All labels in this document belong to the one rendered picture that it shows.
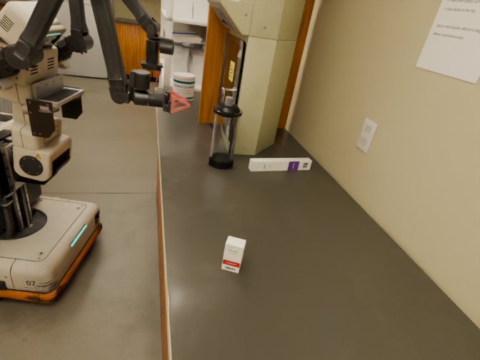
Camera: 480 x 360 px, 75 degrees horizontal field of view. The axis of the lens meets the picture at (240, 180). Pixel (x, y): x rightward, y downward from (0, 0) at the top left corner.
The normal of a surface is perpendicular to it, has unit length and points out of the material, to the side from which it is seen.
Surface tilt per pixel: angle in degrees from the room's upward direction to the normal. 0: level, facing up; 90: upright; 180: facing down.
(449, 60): 90
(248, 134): 90
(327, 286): 0
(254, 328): 0
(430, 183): 90
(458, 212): 90
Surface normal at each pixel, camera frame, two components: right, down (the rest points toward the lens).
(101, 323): 0.15, -0.86
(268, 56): 0.24, 0.51
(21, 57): 0.03, 0.55
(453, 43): -0.96, -0.01
